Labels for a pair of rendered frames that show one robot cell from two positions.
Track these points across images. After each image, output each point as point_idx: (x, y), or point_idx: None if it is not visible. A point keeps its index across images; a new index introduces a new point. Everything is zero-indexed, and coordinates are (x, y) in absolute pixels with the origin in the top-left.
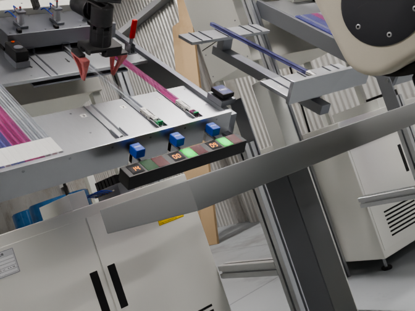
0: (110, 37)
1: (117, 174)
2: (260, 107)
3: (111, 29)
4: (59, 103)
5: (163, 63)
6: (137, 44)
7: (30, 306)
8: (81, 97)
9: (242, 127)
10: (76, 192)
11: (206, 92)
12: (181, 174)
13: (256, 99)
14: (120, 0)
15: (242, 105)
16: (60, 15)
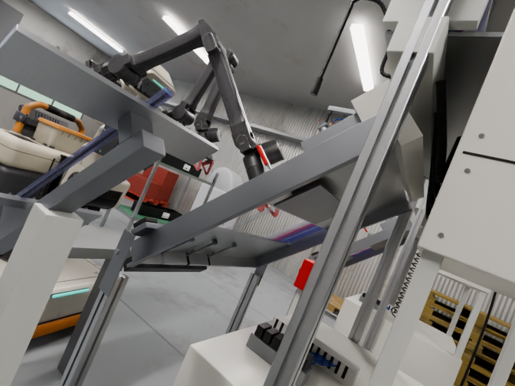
0: (249, 180)
1: (264, 322)
2: (65, 260)
3: (247, 174)
4: (470, 272)
5: (222, 194)
6: (272, 168)
7: None
8: (457, 264)
9: (120, 260)
10: (277, 315)
11: (162, 226)
12: (193, 344)
13: (73, 244)
14: (240, 151)
15: (123, 237)
16: None
